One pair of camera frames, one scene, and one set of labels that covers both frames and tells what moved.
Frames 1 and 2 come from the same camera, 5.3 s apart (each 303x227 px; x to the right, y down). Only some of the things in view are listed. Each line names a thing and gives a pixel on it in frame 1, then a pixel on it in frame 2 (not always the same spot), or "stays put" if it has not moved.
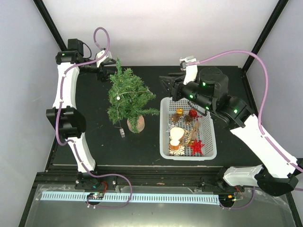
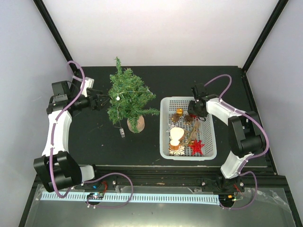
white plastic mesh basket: (207, 131) stays put
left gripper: (103, 76) → (97, 105)
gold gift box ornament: (179, 111) stays put
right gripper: (176, 85) → (190, 110)
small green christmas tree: (129, 97) stays put
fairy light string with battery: (121, 132) stays put
